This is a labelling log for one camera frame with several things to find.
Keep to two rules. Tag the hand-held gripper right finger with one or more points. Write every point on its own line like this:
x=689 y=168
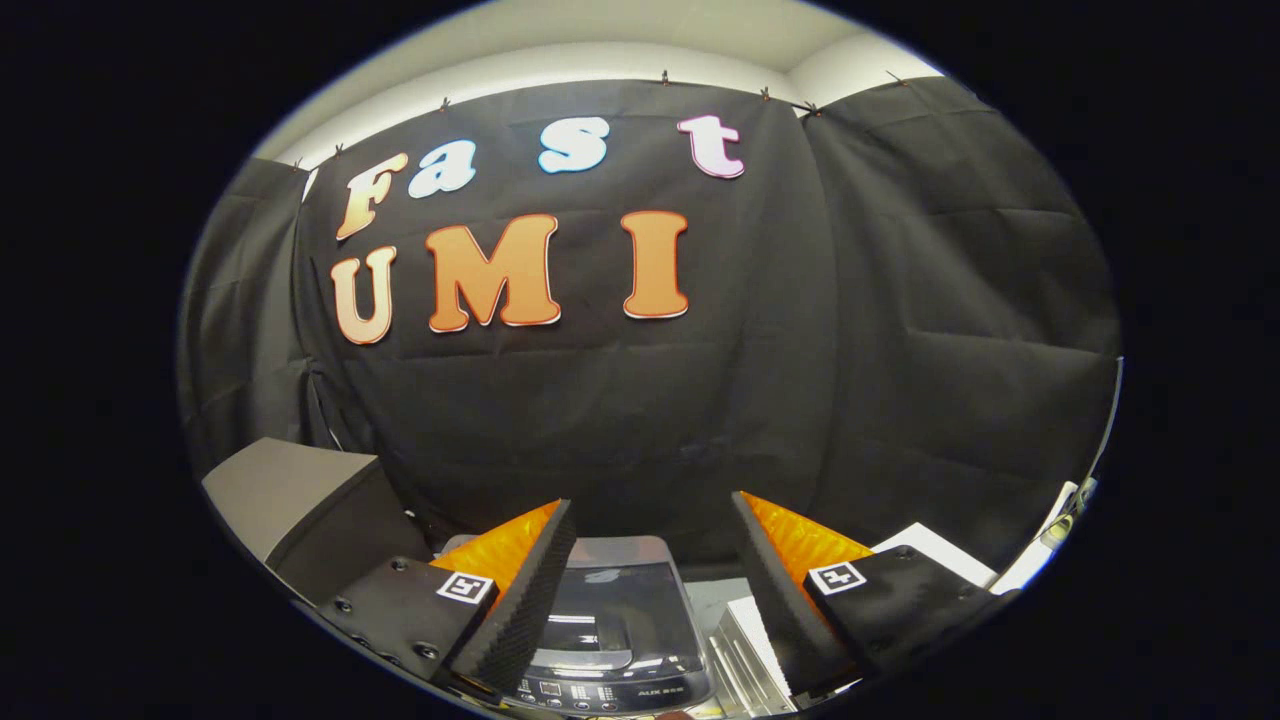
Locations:
x=790 y=600

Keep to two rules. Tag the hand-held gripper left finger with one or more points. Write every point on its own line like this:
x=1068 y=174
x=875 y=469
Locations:
x=525 y=600

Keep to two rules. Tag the dark washing machine lid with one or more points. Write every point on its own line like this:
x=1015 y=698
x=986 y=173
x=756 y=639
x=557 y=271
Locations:
x=625 y=610

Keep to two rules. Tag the grey washing machine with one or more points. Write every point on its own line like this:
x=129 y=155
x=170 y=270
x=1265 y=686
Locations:
x=620 y=680

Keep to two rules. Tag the white slatted panel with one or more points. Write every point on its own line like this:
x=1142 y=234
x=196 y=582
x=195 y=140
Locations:
x=745 y=650

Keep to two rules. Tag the white low table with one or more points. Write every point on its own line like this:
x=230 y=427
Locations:
x=1030 y=565

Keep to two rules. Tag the black backdrop cloth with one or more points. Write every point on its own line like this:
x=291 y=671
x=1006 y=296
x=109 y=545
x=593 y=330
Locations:
x=800 y=350

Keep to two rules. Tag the grey cabinet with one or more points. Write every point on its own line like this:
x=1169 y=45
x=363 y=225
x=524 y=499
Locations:
x=290 y=490

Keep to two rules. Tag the small green grey object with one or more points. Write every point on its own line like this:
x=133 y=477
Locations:
x=1062 y=528

